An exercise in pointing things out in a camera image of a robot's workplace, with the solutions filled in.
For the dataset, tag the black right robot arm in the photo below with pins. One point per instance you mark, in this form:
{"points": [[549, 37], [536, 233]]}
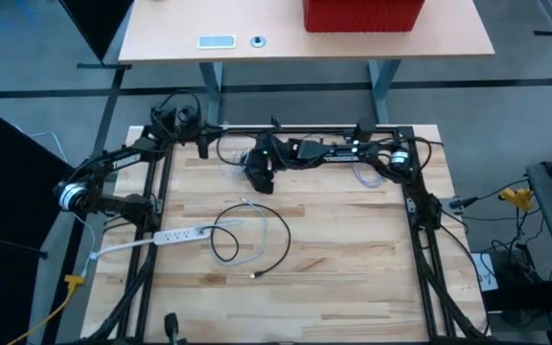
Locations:
{"points": [[348, 153]]}

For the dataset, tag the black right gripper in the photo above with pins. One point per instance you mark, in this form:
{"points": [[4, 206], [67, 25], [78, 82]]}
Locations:
{"points": [[261, 175]]}

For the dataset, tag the beige desk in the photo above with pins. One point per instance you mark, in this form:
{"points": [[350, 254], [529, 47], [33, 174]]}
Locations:
{"points": [[305, 45]]}

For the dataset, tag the black charging tower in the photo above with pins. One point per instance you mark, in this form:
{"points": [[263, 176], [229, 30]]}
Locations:
{"points": [[364, 128]]}

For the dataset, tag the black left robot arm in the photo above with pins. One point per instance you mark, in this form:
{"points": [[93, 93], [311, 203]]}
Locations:
{"points": [[122, 163]]}

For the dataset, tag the small black clip mount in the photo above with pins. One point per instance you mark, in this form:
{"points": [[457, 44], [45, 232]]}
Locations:
{"points": [[276, 124]]}

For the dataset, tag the round desk grommet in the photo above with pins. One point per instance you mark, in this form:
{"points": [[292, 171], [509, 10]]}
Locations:
{"points": [[257, 41]]}

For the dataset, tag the red storage bin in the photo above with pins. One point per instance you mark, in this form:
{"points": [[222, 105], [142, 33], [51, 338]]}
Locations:
{"points": [[362, 16]]}

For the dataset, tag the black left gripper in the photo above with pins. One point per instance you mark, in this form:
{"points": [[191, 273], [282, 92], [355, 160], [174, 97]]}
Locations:
{"points": [[192, 122]]}

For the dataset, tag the black aluminium table frame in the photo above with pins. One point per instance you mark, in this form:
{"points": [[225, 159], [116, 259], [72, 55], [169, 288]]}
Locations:
{"points": [[247, 130]]}

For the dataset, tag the white power strip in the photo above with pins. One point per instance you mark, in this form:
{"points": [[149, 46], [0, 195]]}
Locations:
{"points": [[180, 236]]}

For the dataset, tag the white paper card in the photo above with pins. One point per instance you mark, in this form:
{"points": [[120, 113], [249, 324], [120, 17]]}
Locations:
{"points": [[487, 280]]}

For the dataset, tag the yellow connector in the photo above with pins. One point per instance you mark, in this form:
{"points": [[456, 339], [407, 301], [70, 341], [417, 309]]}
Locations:
{"points": [[515, 196]]}

